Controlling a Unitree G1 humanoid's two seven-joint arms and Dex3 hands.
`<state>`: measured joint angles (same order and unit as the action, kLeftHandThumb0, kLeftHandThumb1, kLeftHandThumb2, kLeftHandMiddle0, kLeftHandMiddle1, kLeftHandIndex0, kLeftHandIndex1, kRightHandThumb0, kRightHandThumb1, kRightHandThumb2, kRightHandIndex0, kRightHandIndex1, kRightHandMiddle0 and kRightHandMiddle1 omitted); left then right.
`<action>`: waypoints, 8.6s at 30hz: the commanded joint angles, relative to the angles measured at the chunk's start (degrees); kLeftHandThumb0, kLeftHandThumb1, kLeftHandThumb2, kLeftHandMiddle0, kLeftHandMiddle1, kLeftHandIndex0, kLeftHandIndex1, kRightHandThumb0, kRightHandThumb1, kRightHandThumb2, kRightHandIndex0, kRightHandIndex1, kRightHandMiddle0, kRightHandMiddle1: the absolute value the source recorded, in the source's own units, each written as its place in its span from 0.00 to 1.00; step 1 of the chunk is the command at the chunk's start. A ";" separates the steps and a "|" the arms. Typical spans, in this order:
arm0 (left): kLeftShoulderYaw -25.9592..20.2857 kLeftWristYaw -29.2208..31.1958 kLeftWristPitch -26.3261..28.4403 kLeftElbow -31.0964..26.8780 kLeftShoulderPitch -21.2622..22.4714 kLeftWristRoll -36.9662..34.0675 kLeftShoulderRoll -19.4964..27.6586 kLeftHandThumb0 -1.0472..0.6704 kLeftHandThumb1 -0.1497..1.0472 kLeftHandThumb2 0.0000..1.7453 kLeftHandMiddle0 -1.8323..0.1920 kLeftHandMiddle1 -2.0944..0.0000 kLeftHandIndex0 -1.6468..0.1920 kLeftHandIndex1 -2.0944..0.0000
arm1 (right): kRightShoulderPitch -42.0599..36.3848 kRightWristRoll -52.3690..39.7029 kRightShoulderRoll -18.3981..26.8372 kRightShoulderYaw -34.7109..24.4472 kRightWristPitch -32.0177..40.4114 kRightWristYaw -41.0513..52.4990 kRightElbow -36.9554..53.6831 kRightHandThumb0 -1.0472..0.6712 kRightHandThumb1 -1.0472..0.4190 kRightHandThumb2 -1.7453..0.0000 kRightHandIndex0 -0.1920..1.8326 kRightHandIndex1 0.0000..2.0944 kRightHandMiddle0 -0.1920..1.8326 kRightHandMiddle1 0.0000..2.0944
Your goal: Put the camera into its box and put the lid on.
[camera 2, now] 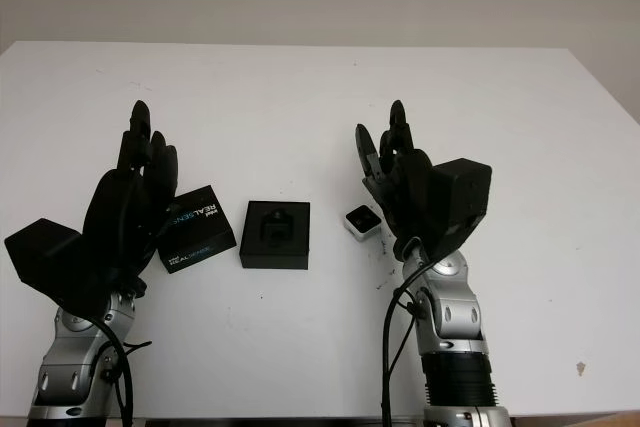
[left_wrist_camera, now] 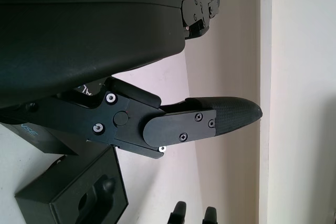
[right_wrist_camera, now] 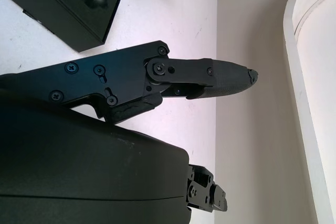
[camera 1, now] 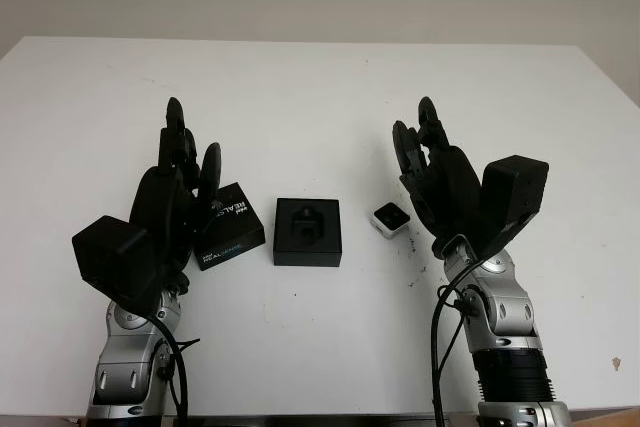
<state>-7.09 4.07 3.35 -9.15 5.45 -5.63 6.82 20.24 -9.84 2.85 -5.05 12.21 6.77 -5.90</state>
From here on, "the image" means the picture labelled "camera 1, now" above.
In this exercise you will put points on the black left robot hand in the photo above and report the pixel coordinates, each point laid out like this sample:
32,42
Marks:
160,197

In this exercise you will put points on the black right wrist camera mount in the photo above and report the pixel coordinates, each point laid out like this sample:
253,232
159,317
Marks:
515,192

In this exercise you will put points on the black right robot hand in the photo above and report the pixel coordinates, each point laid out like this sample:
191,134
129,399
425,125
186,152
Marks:
450,187

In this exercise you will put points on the black RealSense box lid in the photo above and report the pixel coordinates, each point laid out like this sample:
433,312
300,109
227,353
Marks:
235,234

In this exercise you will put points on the black box base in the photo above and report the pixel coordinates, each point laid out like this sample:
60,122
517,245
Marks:
307,254

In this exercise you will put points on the small silver camera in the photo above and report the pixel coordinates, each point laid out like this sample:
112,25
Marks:
390,217

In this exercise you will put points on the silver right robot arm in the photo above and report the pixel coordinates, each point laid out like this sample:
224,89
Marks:
510,307

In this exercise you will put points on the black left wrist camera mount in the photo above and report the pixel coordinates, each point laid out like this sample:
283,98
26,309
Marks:
115,262

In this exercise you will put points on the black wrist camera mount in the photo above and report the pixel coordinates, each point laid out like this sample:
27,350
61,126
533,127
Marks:
515,192
115,262

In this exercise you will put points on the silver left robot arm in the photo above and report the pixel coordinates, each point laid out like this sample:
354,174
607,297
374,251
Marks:
125,357

